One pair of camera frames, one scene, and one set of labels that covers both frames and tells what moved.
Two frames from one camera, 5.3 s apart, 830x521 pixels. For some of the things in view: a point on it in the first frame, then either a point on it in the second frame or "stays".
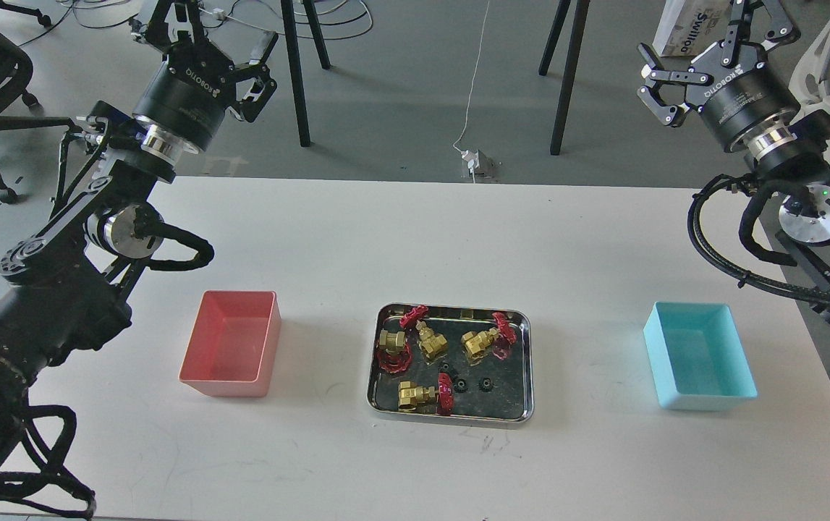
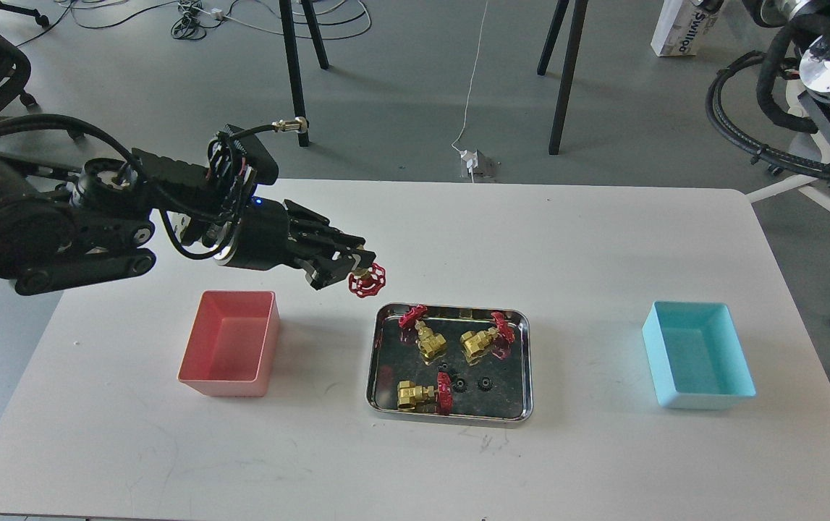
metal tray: x=469 y=362 stays
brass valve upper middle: x=431 y=344 stays
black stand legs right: x=581 y=14 stays
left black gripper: x=186 y=98 -> x=268 y=233
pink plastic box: x=234 y=346 stays
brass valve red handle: x=394 y=355 -> x=369 y=284
